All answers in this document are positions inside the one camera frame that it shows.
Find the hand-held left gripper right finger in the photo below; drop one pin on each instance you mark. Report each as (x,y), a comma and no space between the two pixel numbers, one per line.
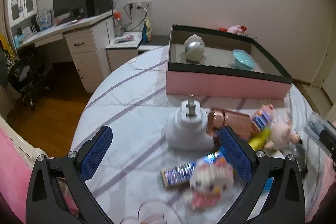
(236,153)

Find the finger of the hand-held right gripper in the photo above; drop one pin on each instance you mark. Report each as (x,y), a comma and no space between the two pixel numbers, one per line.
(326,138)

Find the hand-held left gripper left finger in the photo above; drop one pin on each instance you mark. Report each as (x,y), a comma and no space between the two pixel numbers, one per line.
(97,150)

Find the yellow tube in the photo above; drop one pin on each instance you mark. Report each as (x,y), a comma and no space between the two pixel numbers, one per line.
(258,140)

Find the rose gold canister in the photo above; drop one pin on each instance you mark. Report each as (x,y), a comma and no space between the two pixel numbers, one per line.
(233,121)

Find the building block kitty figure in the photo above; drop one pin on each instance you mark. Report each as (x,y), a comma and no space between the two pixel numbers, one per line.
(210,179)

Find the building block pig figure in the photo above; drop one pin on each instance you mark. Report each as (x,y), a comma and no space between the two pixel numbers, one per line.
(262,116)

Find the pink pig plush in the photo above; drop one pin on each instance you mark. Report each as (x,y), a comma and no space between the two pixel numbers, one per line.
(281,132)

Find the white pump bottle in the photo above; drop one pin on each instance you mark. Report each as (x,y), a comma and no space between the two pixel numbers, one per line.
(183,132)

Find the blue glitter carton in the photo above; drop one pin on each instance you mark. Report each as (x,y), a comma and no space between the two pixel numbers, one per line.
(178,174)

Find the pink box with black rim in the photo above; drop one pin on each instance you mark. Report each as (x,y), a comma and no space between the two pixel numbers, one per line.
(223,82)

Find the white striped quilt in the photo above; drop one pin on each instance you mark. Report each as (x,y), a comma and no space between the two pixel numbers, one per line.
(126,113)

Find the cream room door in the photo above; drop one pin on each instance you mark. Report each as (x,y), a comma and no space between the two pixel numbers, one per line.
(319,69)

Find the pink blanket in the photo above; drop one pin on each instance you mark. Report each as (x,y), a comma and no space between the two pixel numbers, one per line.
(13,174)

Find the teal plastic container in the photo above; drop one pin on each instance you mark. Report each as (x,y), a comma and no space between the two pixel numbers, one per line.
(242,58)

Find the white nightstand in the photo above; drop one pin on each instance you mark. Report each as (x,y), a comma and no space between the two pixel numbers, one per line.
(120,56)

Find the black office chair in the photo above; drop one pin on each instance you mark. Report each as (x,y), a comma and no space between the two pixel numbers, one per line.
(23,74)

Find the white desk with drawers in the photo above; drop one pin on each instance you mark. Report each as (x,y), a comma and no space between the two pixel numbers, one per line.
(86,43)

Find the white round cat toy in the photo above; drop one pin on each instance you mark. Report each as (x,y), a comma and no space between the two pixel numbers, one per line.
(194,49)

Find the pink black flat item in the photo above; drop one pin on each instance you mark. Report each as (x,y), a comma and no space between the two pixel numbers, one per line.
(127,39)

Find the red card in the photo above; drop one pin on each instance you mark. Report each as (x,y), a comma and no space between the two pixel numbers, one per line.
(244,29)

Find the pink plush toy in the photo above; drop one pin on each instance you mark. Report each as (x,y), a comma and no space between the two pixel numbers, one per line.
(235,29)

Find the clear bottle orange cap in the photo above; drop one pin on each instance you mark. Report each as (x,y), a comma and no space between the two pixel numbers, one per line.
(118,27)

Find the yellow black patterned garment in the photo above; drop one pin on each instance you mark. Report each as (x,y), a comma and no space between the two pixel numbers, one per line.
(6,61)

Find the yellow blue snack bag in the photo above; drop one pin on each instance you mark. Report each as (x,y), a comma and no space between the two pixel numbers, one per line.
(147,32)

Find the black keyboard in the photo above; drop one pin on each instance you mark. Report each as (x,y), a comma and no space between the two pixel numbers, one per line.
(65,21)

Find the blue white carton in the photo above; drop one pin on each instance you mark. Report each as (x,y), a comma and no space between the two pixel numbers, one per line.
(44,19)

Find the white hutch cabinet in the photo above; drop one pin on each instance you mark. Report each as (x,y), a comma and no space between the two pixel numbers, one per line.
(15,14)

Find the white bed frame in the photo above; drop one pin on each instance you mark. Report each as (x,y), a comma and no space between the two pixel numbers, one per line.
(26,145)

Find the white wall outlet strip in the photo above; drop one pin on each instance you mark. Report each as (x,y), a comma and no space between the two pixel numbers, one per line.
(139,5)

